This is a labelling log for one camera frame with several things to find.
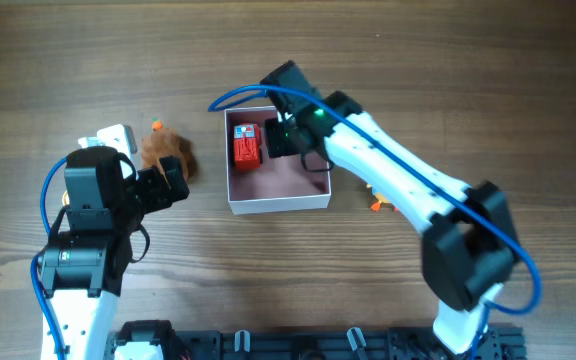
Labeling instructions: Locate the brown plush toy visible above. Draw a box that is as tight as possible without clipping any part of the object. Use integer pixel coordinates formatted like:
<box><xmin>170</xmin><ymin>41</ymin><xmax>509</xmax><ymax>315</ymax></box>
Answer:
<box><xmin>141</xmin><ymin>119</ymin><xmax>198</xmax><ymax>181</ymax></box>

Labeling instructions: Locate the red toy truck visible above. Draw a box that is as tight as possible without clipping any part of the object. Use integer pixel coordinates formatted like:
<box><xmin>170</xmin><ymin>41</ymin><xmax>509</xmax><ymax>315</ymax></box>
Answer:
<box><xmin>232</xmin><ymin>123</ymin><xmax>262</xmax><ymax>172</ymax></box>

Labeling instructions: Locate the yellow plastic wheel toy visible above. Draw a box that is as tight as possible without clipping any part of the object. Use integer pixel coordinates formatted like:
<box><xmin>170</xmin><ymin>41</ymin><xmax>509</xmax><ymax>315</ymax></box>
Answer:
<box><xmin>62</xmin><ymin>191</ymin><xmax>70</xmax><ymax>206</ymax></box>

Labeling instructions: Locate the yellow duck toy blue hat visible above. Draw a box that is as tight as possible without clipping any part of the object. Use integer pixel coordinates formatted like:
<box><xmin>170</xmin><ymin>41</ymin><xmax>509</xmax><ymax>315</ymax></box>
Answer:
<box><xmin>366</xmin><ymin>184</ymin><xmax>399</xmax><ymax>212</ymax></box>

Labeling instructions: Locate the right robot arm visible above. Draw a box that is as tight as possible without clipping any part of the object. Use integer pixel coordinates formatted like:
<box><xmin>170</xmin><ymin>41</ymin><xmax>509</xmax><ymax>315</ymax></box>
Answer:
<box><xmin>260</xmin><ymin>61</ymin><xmax>521</xmax><ymax>354</ymax></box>

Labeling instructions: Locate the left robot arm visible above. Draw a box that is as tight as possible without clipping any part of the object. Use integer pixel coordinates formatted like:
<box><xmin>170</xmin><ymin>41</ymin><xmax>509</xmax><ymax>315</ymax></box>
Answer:
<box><xmin>30</xmin><ymin>146</ymin><xmax>189</xmax><ymax>359</ymax></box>

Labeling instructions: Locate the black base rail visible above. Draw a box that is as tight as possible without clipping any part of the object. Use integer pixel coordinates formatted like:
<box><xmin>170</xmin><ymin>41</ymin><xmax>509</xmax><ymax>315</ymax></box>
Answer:
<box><xmin>104</xmin><ymin>320</ymin><xmax>527</xmax><ymax>360</ymax></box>

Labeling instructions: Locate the left blue cable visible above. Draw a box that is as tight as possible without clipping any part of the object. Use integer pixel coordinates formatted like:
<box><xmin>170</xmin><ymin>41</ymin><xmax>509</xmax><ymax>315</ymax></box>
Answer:
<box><xmin>29</xmin><ymin>155</ymin><xmax>80</xmax><ymax>360</ymax></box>

